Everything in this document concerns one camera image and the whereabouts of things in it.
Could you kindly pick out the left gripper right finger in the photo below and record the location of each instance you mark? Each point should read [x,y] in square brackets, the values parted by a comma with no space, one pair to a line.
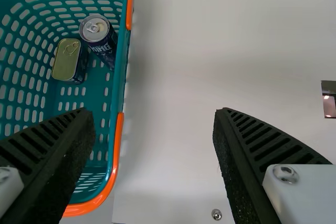
[249,155]

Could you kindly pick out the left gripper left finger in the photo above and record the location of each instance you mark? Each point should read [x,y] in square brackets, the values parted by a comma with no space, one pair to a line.
[52,155]

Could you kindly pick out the teal shopping basket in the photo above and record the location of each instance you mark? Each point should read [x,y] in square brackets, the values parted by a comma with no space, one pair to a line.
[26,11]

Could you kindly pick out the rectangular tin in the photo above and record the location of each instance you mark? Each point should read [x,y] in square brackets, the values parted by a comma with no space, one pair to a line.
[64,61]

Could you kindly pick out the can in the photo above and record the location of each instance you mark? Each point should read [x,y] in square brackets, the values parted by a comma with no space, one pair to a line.
[102,45]

